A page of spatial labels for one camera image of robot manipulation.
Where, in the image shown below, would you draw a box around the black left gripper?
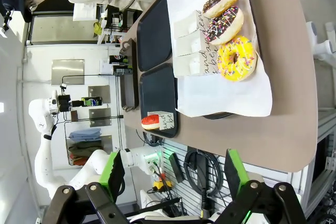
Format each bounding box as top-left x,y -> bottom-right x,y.
58,94 -> 84,112

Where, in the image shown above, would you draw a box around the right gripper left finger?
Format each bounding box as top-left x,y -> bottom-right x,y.
41,150 -> 129,224

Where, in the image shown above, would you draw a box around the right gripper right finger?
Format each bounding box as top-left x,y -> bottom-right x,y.
214,148 -> 308,224

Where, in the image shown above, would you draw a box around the yellow donut with sprinkles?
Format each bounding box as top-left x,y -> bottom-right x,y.
217,35 -> 258,82

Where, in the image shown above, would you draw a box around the chocolate donut with sprinkles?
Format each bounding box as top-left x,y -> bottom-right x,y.
205,6 -> 244,46

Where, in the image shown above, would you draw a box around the silver metal plate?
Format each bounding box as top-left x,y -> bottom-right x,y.
88,85 -> 111,104
88,108 -> 112,127
51,59 -> 85,86

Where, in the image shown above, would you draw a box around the folded blue cloth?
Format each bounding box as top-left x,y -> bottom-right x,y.
69,129 -> 102,142

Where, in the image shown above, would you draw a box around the folded red cloth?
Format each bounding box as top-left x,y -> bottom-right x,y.
69,155 -> 89,166

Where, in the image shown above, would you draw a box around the folded olive green cloth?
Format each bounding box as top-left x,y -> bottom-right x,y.
68,141 -> 104,158

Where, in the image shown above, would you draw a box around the yellow emergency stop button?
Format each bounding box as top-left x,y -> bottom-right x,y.
153,174 -> 173,192

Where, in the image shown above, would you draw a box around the brown plastic serving tray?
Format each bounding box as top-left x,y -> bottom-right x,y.
119,38 -> 140,112

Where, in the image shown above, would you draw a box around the grey slotted panel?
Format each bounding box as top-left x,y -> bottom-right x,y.
151,140 -> 232,217

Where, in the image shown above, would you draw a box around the black power adapter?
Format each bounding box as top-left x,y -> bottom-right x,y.
169,153 -> 184,184

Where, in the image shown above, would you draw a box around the dark tray under paper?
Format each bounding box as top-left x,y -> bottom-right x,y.
203,112 -> 234,120

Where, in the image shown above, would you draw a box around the red glazed donut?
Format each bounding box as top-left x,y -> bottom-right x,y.
141,113 -> 160,130

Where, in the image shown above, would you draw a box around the white paper sheet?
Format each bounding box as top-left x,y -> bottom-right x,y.
163,0 -> 273,118

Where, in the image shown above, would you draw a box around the black plastic serving tray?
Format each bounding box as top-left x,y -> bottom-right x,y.
139,63 -> 180,138
136,0 -> 173,72

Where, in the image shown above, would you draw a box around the white cardboard box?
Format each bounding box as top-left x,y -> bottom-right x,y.
72,2 -> 98,22

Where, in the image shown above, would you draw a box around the coiled black cable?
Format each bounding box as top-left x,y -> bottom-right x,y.
183,149 -> 224,198

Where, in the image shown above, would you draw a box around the black wire rack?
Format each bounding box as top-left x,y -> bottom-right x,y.
64,121 -> 124,167

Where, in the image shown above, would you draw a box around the aluminium frame cabinet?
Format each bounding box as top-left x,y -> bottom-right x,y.
301,108 -> 336,217

